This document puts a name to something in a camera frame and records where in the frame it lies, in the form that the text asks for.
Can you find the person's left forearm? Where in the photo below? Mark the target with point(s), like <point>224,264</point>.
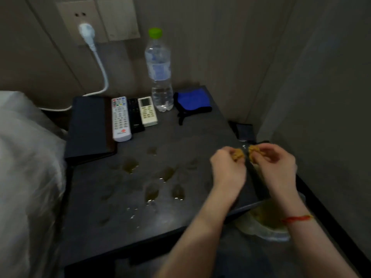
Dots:
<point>200,240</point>

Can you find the small cream remote control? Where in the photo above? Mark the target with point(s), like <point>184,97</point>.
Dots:
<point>147,111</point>

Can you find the person's left hand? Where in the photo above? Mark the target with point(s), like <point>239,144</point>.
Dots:
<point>227,176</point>

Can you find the person's right forearm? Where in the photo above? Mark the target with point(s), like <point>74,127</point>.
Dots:
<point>313,246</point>

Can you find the person's left fingers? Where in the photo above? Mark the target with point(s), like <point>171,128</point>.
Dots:
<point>229,154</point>

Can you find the blue and black cloth pouch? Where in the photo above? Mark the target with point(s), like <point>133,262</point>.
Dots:
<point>192,102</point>

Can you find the person's right fingers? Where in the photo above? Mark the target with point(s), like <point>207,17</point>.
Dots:
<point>268,154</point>

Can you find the dark leather folder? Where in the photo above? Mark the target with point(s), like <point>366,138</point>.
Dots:
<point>87,127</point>

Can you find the black remote control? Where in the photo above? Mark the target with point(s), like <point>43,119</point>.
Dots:
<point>135,115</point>

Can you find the beige wall socket plate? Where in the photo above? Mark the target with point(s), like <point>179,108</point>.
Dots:
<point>79,17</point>

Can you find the blank beige wall plate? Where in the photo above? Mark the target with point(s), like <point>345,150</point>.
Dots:
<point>118,18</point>

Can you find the white bedding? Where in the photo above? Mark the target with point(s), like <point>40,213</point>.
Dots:
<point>27,185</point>

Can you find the bin with clear plastic bag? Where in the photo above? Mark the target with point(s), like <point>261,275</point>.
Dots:
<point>265,222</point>

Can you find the clear bottle with green cap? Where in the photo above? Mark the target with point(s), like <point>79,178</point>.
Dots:
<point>158,72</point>

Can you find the white power plug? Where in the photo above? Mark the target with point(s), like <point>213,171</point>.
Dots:
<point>86,32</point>

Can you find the person's right hand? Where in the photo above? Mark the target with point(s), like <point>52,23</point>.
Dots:
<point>279,173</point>

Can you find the large white remote control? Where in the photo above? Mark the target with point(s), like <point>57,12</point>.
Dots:
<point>121,118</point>

